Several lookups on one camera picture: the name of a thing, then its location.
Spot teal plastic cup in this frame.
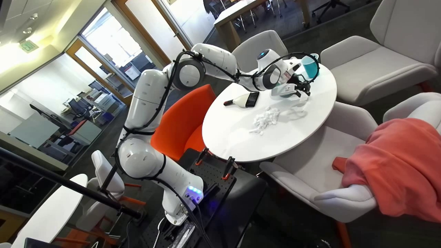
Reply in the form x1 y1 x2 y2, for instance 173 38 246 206
301 53 320 80

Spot heap of white pieces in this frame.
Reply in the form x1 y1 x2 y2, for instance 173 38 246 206
249 106 281 135

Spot white hand brush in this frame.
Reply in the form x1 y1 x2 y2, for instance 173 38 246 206
223 91 260 109

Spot white armchair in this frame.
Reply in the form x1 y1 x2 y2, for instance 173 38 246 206
259 101 379 223
383 92 441 135
232 30 288 73
320 0 441 106

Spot wooden table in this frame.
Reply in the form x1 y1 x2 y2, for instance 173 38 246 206
213 0 311 52

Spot orange black clamp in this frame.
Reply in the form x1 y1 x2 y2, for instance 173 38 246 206
222 156 236 181
195 147 209 166

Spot pink blanket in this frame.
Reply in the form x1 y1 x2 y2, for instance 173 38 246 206
332 118 441 223

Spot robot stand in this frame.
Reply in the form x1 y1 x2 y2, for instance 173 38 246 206
138 148 268 248

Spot wooden framed glass door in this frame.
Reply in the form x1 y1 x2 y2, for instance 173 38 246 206
66 37 134 106
112 0 194 66

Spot white chair orange legs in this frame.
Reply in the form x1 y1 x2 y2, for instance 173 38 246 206
55 149 147 247

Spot office chair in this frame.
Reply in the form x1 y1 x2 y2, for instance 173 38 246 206
67 98 92 120

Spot green exit sign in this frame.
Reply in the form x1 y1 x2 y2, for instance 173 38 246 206
19 39 39 53

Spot white round table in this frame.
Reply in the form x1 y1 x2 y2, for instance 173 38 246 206
10 174 89 248

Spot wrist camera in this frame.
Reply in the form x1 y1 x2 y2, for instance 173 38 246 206
271 83 298 99

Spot white cable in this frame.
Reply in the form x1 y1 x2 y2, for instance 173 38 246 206
153 217 166 248

